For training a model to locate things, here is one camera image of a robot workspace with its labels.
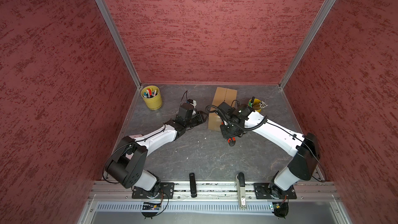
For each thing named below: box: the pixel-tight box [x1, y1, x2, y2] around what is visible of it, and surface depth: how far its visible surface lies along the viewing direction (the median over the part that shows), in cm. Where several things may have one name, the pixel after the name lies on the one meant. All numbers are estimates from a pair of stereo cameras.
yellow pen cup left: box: [140, 85, 163, 111], surface depth 100 cm
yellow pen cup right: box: [248, 98, 268, 113], surface depth 98 cm
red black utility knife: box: [227, 136, 236, 147], surface depth 76 cm
